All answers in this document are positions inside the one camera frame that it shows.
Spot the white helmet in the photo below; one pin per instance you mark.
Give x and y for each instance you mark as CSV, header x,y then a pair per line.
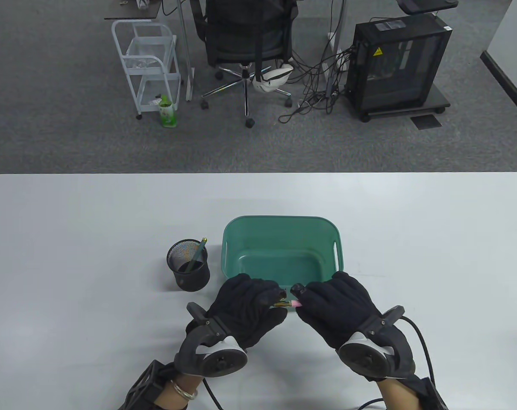
x,y
271,81

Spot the grey right hand tracker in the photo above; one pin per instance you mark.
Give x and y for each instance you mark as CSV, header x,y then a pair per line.
x,y
361,358

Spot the black floor plate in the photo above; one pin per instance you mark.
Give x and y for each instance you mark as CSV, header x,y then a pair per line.
x,y
426,121

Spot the white rolling cart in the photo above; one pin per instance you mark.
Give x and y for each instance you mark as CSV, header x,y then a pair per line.
x,y
149,45

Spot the person's right hand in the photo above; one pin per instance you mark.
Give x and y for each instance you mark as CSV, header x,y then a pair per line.
x,y
339,307

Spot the person's left forearm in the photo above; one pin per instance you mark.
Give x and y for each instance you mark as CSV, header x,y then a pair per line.
x,y
188,380

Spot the black office chair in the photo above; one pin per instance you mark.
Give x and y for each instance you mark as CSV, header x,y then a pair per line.
x,y
241,38

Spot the grey hand tracker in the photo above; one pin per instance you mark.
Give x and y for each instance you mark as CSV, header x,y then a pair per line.
x,y
361,358
220,363

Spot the green plastic bottle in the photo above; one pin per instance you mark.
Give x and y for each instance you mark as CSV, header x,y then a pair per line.
x,y
168,115

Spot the pink fountain pen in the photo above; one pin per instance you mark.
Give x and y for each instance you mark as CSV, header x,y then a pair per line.
x,y
293,304

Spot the grey left hand tracker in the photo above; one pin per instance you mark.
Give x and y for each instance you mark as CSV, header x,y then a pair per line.
x,y
220,363

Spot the black computer tower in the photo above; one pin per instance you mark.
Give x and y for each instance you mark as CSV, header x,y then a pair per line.
x,y
395,72

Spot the black right wrist mount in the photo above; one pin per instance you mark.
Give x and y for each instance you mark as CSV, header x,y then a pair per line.
x,y
431,395

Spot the black wrist mount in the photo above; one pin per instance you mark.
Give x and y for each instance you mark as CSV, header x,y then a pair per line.
x,y
145,384
431,395

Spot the white desk leg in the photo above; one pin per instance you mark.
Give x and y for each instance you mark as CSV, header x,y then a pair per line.
x,y
186,51
337,38

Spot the green plastic basket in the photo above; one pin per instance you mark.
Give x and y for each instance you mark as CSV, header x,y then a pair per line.
x,y
280,252

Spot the black wheeled platform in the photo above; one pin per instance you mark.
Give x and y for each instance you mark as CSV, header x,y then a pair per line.
x,y
440,100

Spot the person's left hand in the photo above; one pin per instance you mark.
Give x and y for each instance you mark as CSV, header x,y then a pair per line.
x,y
245,307

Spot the person's right forearm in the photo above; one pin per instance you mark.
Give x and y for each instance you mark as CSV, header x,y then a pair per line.
x,y
397,395

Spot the black mesh pen holder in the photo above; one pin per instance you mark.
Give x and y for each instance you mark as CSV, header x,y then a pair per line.
x,y
190,279

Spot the black left wrist mount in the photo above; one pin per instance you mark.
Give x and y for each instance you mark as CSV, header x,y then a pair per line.
x,y
145,384

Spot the black stand base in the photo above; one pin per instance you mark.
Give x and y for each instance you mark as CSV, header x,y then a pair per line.
x,y
425,6

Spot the green fountain pen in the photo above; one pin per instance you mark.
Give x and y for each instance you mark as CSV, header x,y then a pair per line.
x,y
198,252

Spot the dark desk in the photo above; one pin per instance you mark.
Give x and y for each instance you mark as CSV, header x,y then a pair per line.
x,y
130,13

